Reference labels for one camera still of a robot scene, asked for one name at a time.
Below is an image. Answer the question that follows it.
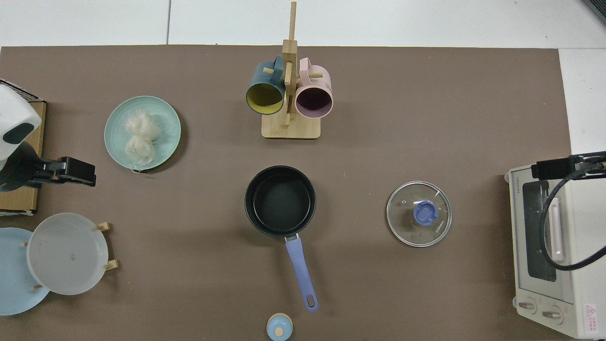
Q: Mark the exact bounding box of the white vermicelli bundle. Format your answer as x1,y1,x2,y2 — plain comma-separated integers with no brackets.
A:
123,108,164,173

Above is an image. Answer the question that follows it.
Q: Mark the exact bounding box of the glass lid with blue knob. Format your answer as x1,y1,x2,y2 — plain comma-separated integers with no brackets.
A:
386,181,453,248

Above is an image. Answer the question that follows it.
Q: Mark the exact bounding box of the grey plate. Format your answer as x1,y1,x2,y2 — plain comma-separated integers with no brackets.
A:
27,213,109,296

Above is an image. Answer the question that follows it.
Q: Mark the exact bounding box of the pale green plate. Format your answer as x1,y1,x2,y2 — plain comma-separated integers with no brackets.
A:
104,96,182,172

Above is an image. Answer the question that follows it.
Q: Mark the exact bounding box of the wooden plate rack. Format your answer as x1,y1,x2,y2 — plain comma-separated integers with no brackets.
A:
21,222,119,290

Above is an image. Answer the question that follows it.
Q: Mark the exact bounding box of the light blue plate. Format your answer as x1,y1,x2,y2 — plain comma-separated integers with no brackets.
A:
0,227,50,316

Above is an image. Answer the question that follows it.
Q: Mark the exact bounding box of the pale toaster oven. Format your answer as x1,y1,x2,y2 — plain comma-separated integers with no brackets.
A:
504,163,606,340

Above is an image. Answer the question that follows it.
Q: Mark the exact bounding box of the dark grey device corner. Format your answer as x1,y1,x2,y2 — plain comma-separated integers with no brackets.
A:
582,0,606,25

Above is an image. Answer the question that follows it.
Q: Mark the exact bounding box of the brown table cloth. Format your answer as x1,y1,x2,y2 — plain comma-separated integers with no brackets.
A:
0,45,573,341

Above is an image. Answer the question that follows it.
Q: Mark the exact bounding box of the dark teal cup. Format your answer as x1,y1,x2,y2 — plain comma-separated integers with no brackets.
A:
245,55,286,115

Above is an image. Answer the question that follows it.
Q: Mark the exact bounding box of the wooden cup stand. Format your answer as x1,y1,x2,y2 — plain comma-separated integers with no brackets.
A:
261,1,321,140

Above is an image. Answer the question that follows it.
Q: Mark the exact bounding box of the pink cup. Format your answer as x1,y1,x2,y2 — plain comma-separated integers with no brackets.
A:
295,57,334,119

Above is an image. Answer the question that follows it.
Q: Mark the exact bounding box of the small blue round thing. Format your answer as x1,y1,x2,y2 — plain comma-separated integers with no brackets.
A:
267,313,293,341

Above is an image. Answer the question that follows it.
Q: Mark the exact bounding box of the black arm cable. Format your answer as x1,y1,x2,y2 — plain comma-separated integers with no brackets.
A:
540,163,606,271

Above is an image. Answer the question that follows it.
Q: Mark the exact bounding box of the wire basket with wooden floor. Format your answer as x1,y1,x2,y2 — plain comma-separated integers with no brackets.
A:
0,80,47,216

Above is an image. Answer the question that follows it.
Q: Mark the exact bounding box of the black pot with blue handle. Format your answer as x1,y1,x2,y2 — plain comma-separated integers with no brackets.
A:
244,165,319,312

